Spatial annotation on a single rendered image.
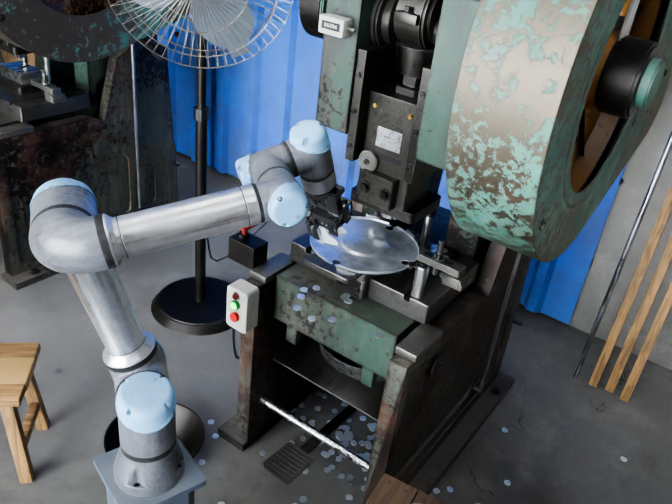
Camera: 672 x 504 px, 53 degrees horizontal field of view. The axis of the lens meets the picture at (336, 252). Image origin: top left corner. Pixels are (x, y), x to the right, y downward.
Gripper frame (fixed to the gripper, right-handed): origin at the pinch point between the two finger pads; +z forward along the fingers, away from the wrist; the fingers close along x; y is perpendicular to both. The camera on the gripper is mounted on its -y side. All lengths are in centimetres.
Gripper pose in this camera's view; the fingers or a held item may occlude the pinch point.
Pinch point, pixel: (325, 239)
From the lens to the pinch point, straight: 159.1
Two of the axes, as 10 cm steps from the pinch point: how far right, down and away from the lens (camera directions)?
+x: 5.3, -7.1, 4.7
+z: 1.3, 6.2, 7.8
